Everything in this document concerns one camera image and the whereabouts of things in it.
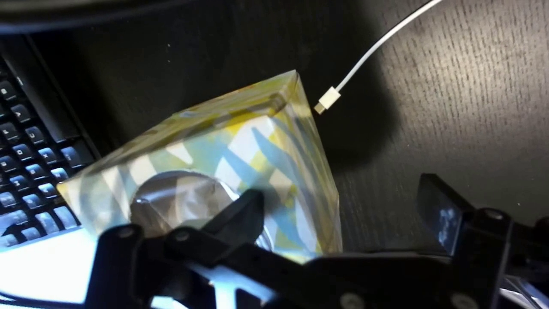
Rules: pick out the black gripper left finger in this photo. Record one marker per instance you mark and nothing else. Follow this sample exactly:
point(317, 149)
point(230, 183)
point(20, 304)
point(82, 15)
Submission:
point(188, 262)

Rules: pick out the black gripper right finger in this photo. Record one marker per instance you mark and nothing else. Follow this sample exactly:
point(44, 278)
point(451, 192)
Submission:
point(485, 245)

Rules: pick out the yellow patterned tissue box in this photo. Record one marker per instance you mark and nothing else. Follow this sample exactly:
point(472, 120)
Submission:
point(240, 154)

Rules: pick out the black computer monitor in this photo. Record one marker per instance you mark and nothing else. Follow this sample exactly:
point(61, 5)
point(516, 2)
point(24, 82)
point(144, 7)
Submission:
point(34, 154)

